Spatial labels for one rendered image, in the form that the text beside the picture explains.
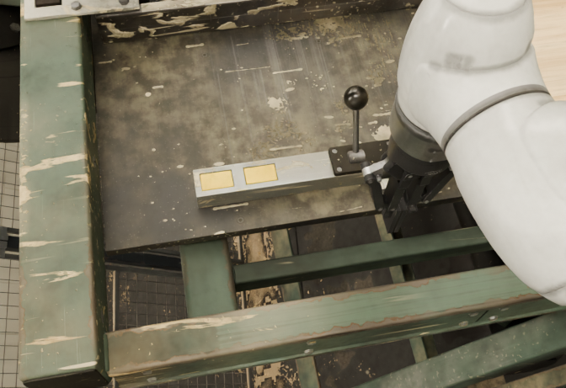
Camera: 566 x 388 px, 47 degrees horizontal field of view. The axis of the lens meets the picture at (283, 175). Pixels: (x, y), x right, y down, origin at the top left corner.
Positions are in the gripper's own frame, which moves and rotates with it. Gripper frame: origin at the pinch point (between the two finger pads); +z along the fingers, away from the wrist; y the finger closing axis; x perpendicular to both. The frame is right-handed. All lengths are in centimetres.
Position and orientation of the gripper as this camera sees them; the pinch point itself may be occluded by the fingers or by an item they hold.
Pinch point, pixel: (394, 212)
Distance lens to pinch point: 90.3
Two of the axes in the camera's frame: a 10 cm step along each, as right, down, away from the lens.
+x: -1.9, -8.6, 4.7
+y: 9.8, -1.5, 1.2
